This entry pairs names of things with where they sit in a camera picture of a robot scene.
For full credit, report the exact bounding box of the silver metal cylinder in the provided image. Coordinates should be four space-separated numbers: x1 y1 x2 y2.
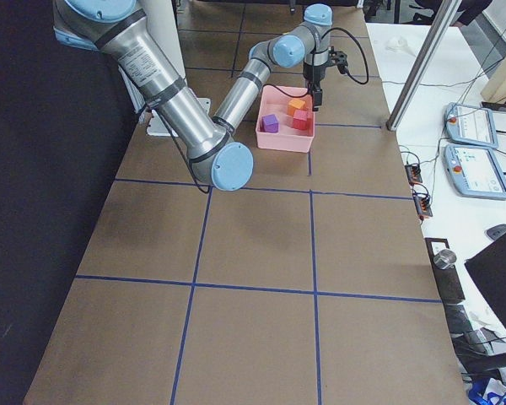
433 249 457 270

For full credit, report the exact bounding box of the purple foam block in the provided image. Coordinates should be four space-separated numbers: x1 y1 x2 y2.
261 114 279 133

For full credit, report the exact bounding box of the aluminium frame post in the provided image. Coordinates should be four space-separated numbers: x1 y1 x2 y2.
386 0 461 132

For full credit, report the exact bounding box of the near teach pendant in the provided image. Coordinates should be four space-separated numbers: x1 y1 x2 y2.
444 143 506 201

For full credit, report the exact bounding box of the far teach pendant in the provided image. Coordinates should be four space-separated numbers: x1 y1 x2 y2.
444 102 498 149

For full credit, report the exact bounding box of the white pedestal column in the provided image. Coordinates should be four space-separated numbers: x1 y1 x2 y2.
139 0 211 137

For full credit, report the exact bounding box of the black orange connector box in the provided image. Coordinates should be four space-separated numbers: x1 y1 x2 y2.
412 192 433 220
405 164 423 186

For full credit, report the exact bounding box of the pink foam block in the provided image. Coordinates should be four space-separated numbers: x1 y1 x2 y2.
292 110 310 131

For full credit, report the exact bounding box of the orange foam block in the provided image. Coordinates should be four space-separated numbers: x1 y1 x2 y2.
287 98 307 116

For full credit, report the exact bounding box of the teach pendant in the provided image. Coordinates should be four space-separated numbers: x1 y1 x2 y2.
444 102 498 149
444 143 506 201

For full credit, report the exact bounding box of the pink plastic bin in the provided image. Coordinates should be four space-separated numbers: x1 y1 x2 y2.
256 85 315 153

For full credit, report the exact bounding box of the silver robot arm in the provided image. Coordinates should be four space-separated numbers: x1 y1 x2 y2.
52 1 332 191

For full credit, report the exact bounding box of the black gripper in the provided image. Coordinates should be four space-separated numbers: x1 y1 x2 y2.
303 62 326 111

